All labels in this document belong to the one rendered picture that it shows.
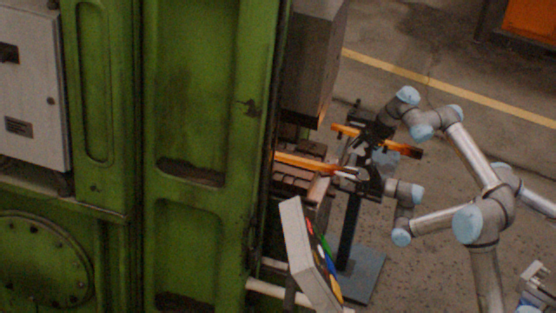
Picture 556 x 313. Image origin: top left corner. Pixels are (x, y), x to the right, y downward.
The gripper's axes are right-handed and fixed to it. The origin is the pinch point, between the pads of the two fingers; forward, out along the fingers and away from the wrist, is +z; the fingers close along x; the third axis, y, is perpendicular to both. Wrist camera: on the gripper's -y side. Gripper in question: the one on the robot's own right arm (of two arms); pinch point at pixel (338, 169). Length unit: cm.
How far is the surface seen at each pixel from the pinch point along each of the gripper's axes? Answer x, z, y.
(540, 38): 333, -89, 92
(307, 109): -17.2, 11.8, -37.5
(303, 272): -74, -6, -15
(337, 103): 196, 37, 101
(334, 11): -11, 8, -75
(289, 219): -53, 6, -16
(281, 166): -4.5, 22.8, 2.2
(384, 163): 54, -14, 32
